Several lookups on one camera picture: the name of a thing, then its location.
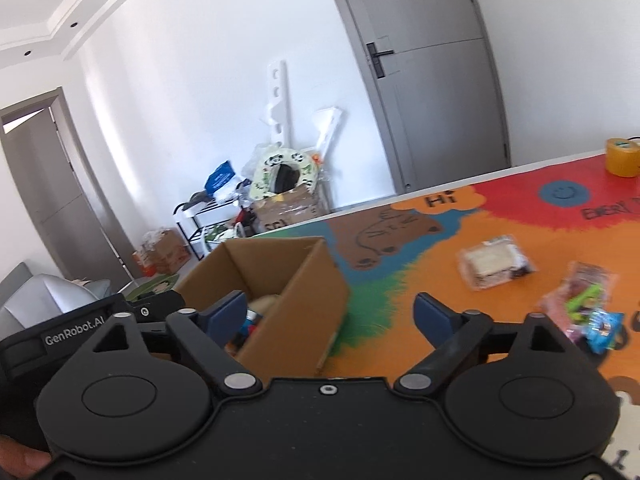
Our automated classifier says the blue snack packet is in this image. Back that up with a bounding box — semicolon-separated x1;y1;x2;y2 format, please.
584;309;627;356

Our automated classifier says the blue plastic bag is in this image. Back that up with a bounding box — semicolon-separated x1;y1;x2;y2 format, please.
204;160;240;197

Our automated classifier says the black door handle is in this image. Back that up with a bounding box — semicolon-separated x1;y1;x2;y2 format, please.
366;41;397;79

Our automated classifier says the panda print toilet seat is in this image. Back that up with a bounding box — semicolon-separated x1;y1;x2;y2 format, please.
250;146;322;202

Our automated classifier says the grey sofa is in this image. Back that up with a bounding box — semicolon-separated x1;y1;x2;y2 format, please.
0;261;112;333

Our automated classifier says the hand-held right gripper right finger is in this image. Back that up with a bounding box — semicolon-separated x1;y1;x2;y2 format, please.
394;292;576;397

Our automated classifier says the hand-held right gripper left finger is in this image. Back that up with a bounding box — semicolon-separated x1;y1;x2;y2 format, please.
90;290;263;397

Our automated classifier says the teal banded snack packet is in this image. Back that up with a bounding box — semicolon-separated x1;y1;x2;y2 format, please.
227;295;282;357

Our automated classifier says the colourful printed table mat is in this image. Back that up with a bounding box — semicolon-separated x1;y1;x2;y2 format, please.
255;149;640;480

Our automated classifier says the brown cardboard box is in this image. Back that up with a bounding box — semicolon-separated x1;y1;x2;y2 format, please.
175;236;351;377

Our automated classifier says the clear wafer snack packet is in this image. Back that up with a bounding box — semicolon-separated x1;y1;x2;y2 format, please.
458;234;537;291

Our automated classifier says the taped cardboard carton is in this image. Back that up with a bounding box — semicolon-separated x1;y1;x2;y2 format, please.
251;186;327;235

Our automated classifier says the grey open door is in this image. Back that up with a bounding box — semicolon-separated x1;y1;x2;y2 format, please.
0;86;132;292

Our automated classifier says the black shoe rack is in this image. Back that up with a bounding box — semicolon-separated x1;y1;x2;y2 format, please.
173;194;253;262

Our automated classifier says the white plastic board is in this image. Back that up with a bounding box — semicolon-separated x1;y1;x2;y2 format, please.
257;59;292;151

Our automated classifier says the yellow tape roll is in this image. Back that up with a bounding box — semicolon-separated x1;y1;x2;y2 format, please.
604;136;640;179

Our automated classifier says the orange printed carton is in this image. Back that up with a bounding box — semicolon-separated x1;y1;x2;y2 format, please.
131;229;192;277

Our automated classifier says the pale pink snack packet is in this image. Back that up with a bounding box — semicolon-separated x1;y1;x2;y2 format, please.
539;260;617;332

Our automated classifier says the person's left hand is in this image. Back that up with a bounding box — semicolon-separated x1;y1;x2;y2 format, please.
0;434;52;480

